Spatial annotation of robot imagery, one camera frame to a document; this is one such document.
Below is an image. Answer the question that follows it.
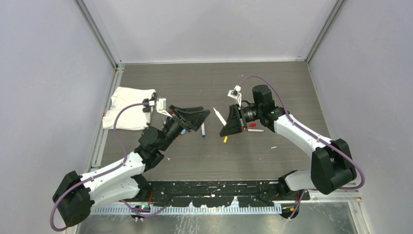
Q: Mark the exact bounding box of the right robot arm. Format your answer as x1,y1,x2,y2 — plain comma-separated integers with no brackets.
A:
220,85,357,199

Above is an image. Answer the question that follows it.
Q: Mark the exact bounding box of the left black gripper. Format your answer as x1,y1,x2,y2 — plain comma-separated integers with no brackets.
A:
159,105,210,152

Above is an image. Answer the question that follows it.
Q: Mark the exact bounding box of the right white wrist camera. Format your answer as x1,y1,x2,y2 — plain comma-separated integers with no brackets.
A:
227,85,242,106

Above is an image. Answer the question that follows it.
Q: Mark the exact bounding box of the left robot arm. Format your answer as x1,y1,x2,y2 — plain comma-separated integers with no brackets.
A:
50,105,210,232

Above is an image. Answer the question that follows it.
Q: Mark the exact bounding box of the white pen red tip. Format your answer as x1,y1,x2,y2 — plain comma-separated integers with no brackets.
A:
247,129,265,132

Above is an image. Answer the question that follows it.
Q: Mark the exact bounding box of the white stained cloth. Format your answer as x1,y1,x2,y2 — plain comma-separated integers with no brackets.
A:
102,87,156,131

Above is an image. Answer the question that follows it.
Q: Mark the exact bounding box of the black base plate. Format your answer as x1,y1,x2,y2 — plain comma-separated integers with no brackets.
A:
127,180,302,208

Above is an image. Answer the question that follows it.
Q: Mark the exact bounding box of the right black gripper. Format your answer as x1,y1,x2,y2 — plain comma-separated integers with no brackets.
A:
220,103,263,137

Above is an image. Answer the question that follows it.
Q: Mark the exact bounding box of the white marker with blue cap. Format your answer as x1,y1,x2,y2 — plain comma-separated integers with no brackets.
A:
201,123,206,137

